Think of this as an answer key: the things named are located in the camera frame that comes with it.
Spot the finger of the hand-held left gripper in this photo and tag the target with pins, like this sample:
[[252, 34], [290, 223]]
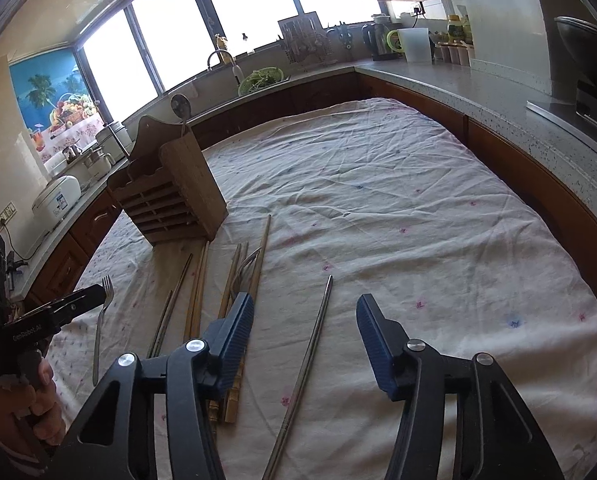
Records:
[[78, 302]]

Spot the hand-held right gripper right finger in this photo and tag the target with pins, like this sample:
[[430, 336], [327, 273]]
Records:
[[373, 345]]

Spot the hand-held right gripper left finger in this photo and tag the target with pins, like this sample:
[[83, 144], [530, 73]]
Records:
[[238, 330]]

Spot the metal fork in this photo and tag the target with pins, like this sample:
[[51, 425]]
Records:
[[238, 280], [103, 317]]

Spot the wooden chopstick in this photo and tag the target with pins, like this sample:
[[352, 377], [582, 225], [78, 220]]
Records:
[[259, 260], [192, 310], [229, 280], [245, 252]]

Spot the metal chopstick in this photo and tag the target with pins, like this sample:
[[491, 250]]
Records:
[[307, 360]]

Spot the wooden utensil holder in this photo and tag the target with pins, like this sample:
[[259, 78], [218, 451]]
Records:
[[178, 185]]

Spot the person's left hand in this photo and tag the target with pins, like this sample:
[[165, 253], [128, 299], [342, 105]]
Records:
[[33, 410]]

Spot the dark thin chopstick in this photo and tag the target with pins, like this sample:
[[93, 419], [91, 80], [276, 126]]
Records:
[[172, 305], [159, 325]]

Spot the white rice cooker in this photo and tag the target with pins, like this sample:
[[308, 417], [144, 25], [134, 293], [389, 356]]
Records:
[[58, 195]]

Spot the small white electric pot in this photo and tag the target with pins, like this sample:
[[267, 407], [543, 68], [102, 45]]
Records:
[[98, 165]]

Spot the white floral tablecloth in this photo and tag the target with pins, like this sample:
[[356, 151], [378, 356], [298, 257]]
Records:
[[378, 185]]

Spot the large steel pot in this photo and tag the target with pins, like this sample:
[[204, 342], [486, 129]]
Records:
[[116, 137]]

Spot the metal spoon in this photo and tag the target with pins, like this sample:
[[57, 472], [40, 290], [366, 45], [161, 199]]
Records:
[[180, 104]]

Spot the green colander with vegetables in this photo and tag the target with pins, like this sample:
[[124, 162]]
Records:
[[261, 80]]

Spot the kitchen faucet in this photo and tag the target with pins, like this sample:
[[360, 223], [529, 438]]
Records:
[[238, 74]]

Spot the grey kitchen countertop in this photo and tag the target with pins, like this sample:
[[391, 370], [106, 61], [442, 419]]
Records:
[[478, 90]]

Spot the yellow dish soap bottle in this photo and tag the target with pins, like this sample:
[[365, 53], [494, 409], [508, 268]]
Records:
[[221, 42]]

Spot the kitchen window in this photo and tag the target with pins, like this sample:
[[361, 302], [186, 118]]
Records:
[[178, 25]]

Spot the dish rack with knives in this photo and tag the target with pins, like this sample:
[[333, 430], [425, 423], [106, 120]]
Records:
[[301, 35]]

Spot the spice jar set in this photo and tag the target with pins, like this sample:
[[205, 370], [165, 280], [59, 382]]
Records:
[[456, 54]]

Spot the white plastic jug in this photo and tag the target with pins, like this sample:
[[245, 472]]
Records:
[[416, 45]]

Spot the green cup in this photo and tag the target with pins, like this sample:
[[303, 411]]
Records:
[[391, 42]]

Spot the steel electric kettle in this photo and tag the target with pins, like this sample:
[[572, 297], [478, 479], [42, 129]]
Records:
[[376, 40]]

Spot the scissors holder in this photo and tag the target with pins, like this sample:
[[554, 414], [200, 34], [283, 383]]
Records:
[[346, 37]]

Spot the gas stove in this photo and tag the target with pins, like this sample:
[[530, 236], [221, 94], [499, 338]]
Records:
[[593, 110]]

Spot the yellow label condiment bottle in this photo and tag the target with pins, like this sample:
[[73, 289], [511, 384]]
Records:
[[456, 27]]

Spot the steel wok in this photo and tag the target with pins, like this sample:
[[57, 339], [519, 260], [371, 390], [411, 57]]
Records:
[[578, 45]]

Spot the wall outlet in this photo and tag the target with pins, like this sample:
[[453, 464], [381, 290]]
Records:
[[7, 214], [417, 8]]

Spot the tropical fruit wall poster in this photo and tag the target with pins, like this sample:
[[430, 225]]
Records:
[[43, 85]]

